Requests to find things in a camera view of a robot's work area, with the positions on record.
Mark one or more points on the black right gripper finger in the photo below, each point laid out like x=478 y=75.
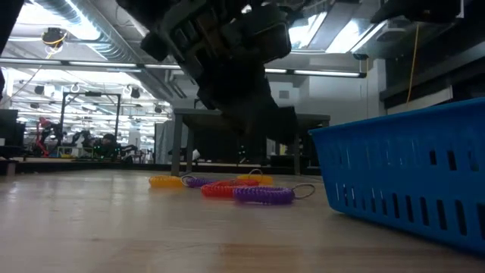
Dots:
x=280 y=125
x=242 y=113

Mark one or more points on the blue plastic basket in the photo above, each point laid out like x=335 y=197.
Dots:
x=398 y=170

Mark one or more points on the red desk lamp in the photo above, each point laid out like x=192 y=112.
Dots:
x=41 y=132

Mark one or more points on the grey perforated metal riser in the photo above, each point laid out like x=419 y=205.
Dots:
x=185 y=112

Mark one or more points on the grey cabinet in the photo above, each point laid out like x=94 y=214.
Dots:
x=163 y=142

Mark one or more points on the long ceiling light bar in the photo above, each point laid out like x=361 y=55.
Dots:
x=102 y=63

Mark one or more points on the black robot arms green lights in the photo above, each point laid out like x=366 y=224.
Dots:
x=110 y=148

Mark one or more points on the wooden workbench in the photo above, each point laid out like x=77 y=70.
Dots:
x=57 y=159

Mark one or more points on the black computer monitor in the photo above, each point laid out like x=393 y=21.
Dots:
x=11 y=127

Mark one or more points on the black station camera frame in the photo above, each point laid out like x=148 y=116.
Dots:
x=62 y=121

